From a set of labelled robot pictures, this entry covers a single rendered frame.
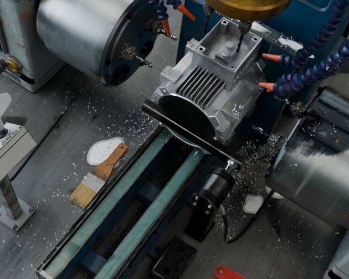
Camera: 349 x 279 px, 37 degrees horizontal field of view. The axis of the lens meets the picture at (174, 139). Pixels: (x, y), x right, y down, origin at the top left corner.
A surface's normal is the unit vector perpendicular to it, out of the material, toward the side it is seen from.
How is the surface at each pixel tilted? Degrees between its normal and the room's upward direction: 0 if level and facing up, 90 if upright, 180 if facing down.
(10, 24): 89
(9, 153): 57
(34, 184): 0
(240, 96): 0
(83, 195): 2
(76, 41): 66
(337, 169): 43
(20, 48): 89
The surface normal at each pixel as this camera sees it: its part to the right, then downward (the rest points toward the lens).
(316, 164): -0.37, 0.20
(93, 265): 0.09, -0.51
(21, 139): 0.74, 0.15
